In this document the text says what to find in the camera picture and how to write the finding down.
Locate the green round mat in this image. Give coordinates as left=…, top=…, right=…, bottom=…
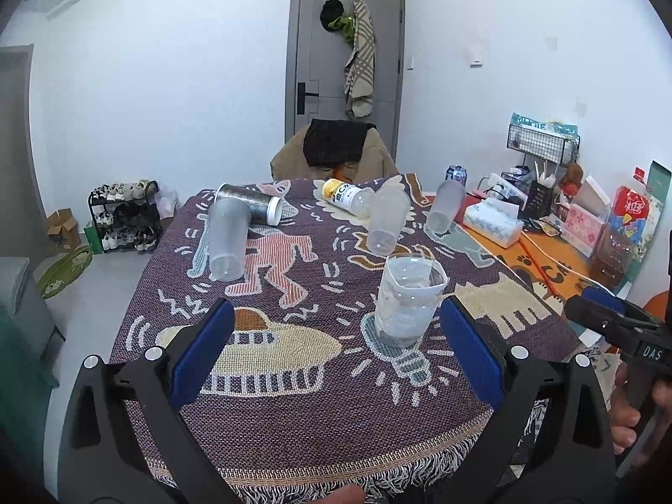
left=34, top=245, right=94, bottom=300

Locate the chair with brown coat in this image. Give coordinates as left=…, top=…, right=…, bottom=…
left=270, top=123, right=400, bottom=180

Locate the teal packet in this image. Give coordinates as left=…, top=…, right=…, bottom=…
left=511, top=112, right=578, bottom=142

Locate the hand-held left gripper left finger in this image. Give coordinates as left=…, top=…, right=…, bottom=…
left=57, top=298, right=237, bottom=504

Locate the pink box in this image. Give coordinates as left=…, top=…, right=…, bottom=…
left=567, top=203, right=611, bottom=258

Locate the white plastic bag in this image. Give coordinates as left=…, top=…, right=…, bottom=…
left=154, top=186, right=180, bottom=219

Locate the black shoe rack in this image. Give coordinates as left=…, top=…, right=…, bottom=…
left=87, top=179, right=163, bottom=254

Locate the dark green clothing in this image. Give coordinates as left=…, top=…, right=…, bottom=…
left=0, top=304, right=66, bottom=504

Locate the black mesh pen holder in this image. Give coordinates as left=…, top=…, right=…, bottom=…
left=525, top=181, right=558, bottom=221

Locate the clear plastic drawer box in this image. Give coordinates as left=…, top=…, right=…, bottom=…
left=591, top=225, right=639, bottom=288

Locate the clear measuring cup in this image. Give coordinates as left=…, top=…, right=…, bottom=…
left=374, top=253, right=449, bottom=348

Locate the black hat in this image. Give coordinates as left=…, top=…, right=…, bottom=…
left=320, top=0, right=345, bottom=30

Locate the tissue pack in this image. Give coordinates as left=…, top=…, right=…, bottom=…
left=463, top=200, right=525, bottom=247

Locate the printed woven blanket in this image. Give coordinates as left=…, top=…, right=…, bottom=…
left=108, top=173, right=594, bottom=504

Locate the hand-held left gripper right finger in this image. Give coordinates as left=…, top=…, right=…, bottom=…
left=440, top=297, right=617, bottom=504

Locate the white power strip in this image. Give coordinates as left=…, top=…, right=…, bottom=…
left=478, top=172, right=527, bottom=203

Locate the grey door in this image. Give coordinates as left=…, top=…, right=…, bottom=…
left=285, top=0, right=406, bottom=161

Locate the black door handle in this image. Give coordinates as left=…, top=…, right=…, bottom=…
left=297, top=82, right=320, bottom=115

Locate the cardboard box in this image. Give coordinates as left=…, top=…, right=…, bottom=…
left=45, top=209, right=81, bottom=251

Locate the black cloth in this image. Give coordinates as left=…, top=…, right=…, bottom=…
left=303, top=119, right=377, bottom=167

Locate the orange desk mat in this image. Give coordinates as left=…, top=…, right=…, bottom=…
left=457, top=209, right=631, bottom=306

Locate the white cable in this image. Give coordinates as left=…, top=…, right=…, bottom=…
left=519, top=230, right=596, bottom=280

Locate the yellow label plastic bottle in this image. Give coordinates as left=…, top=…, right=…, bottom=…
left=321, top=178, right=376, bottom=217

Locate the grey sofa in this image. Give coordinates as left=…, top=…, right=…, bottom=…
left=0, top=256, right=65, bottom=360

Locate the frosted plastic cup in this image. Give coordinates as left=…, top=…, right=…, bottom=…
left=425, top=179, right=467, bottom=236
left=208, top=198, right=251, bottom=281
left=366, top=187, right=412, bottom=254

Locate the red snack bag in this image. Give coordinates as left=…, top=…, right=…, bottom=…
left=609, top=186, right=652, bottom=247

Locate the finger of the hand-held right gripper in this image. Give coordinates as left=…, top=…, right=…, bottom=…
left=564, top=295, right=663, bottom=352
left=580, top=286, right=663, bottom=323

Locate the black wire basket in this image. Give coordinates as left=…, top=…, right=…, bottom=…
left=507, top=123, right=581, bottom=167

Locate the green box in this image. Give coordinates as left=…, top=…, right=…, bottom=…
left=629, top=160, right=672, bottom=285

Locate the silver glitter tumbler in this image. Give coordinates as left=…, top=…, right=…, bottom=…
left=215, top=183, right=284, bottom=226

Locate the brown plush figure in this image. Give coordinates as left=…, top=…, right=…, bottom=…
left=559, top=163, right=585, bottom=196

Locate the plaid scarf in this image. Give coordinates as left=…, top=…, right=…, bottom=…
left=343, top=0, right=378, bottom=119

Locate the person's right hand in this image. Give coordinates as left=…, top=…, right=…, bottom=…
left=610, top=363, right=672, bottom=457

